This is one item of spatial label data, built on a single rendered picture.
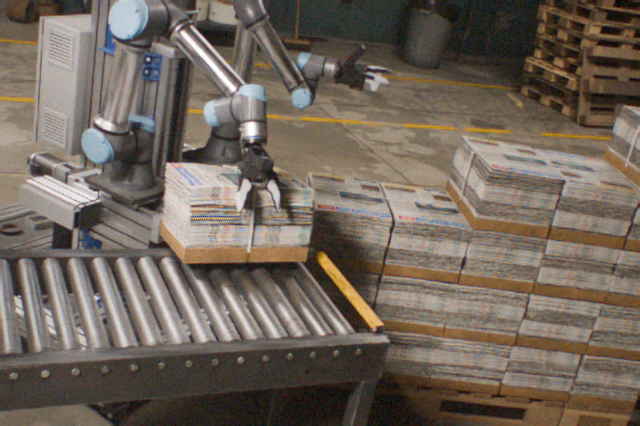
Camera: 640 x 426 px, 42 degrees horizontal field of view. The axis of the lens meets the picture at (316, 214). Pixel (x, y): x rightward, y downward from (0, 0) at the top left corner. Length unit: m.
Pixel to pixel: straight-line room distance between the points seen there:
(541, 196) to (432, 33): 6.96
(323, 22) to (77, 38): 7.09
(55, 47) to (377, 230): 1.32
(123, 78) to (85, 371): 0.98
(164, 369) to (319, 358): 0.40
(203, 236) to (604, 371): 1.84
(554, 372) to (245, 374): 1.65
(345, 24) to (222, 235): 7.88
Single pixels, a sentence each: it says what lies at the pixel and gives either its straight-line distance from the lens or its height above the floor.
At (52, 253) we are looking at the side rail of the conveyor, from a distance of 2.38.
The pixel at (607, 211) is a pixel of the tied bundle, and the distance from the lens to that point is 3.15.
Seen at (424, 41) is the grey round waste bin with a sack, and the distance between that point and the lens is 9.92.
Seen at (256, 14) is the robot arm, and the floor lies 1.39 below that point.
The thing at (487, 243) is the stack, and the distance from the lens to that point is 3.05.
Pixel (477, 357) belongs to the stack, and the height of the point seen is 0.30.
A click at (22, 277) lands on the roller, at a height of 0.79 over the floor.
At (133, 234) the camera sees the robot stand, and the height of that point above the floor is 0.68.
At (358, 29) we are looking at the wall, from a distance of 10.18.
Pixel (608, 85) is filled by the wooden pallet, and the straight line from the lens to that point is 9.15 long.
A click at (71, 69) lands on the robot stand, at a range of 3.09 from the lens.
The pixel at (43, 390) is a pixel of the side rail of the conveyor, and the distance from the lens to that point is 1.97.
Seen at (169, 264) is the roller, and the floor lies 0.80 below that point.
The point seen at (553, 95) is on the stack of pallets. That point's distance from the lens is 9.49.
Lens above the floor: 1.89
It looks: 22 degrees down
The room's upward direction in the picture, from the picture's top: 12 degrees clockwise
